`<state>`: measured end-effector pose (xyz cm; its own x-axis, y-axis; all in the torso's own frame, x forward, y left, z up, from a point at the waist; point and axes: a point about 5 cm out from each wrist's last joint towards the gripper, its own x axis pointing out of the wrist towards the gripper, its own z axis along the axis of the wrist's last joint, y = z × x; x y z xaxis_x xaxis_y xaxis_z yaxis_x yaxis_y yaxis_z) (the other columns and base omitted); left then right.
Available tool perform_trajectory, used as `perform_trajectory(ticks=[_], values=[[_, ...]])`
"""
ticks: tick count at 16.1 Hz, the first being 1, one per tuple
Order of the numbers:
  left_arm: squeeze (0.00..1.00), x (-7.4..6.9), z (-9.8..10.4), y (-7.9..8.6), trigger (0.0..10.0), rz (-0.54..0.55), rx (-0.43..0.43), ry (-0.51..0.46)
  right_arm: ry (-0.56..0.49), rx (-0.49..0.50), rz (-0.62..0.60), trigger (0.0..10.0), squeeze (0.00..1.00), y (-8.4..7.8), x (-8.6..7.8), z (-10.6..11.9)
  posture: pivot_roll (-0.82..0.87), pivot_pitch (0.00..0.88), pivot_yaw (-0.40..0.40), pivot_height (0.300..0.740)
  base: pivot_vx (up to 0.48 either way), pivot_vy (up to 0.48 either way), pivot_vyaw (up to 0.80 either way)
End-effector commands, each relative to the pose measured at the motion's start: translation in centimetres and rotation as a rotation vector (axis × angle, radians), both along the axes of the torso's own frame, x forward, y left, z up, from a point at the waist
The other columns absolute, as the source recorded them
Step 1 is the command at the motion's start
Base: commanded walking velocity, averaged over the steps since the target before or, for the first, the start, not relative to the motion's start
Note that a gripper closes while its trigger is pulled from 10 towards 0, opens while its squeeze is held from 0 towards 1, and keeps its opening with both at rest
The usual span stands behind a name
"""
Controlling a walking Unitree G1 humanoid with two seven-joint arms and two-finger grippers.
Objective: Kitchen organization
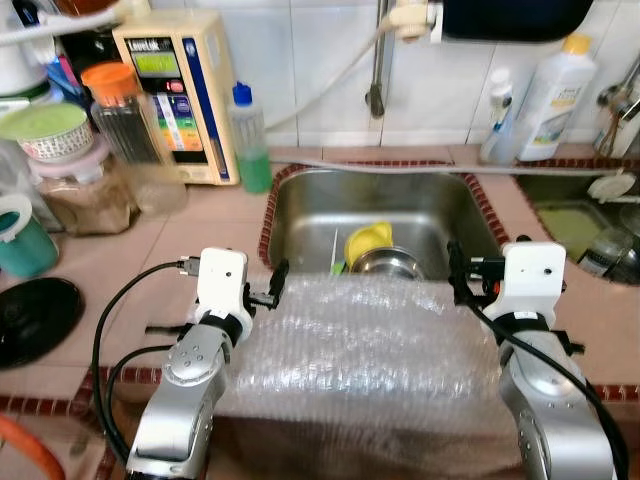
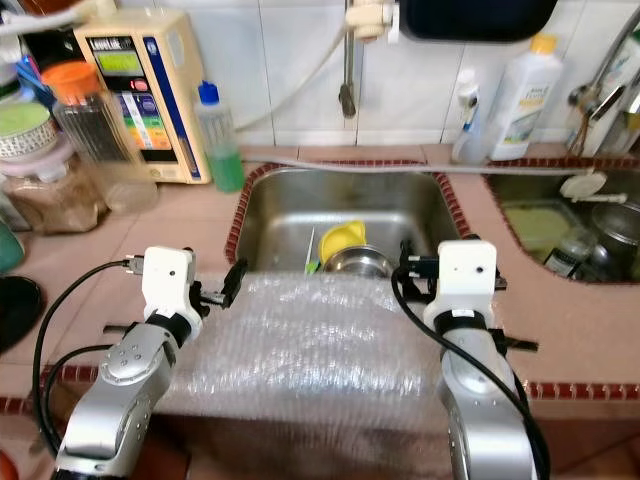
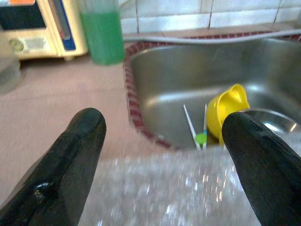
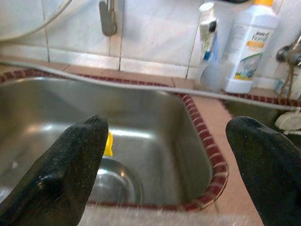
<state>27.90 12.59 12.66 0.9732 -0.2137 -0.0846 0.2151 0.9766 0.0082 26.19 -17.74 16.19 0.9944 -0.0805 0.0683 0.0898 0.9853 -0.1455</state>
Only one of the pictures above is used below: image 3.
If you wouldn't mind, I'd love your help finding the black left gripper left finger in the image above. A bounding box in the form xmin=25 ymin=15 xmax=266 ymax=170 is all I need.
xmin=0 ymin=107 xmax=107 ymax=226

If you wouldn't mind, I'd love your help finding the thin white stick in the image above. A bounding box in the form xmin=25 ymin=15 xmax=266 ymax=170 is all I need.
xmin=182 ymin=105 xmax=202 ymax=151
xmin=202 ymin=103 xmax=208 ymax=149

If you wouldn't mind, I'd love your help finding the clear bubble wrap sheet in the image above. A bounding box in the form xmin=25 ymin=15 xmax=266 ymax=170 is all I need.
xmin=77 ymin=145 xmax=261 ymax=226

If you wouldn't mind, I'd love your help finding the cream water ionizer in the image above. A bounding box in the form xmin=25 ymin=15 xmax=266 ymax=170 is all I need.
xmin=0 ymin=0 xmax=89 ymax=61

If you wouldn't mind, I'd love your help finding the small green round cap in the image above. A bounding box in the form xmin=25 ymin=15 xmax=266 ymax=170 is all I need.
xmin=194 ymin=132 xmax=208 ymax=145

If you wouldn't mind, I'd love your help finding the round steel dish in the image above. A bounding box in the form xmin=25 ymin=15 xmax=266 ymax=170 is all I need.
xmin=243 ymin=108 xmax=301 ymax=157

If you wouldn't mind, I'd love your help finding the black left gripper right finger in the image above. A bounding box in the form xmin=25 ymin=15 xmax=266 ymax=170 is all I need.
xmin=222 ymin=112 xmax=301 ymax=226

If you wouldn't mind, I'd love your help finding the yellow plastic cup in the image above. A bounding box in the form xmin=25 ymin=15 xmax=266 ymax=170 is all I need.
xmin=206 ymin=83 xmax=250 ymax=145

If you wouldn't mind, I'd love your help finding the green liquid bottle blue cap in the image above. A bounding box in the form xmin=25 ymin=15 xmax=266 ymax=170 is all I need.
xmin=79 ymin=0 xmax=126 ymax=66

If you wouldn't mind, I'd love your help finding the grey hose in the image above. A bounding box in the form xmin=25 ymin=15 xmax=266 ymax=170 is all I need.
xmin=123 ymin=29 xmax=301 ymax=44

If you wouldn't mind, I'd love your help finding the steel sink basin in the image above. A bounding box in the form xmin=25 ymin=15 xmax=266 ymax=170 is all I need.
xmin=123 ymin=35 xmax=301 ymax=151

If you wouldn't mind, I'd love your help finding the clear jar orange lid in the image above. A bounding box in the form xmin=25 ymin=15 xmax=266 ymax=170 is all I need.
xmin=0 ymin=54 xmax=23 ymax=95

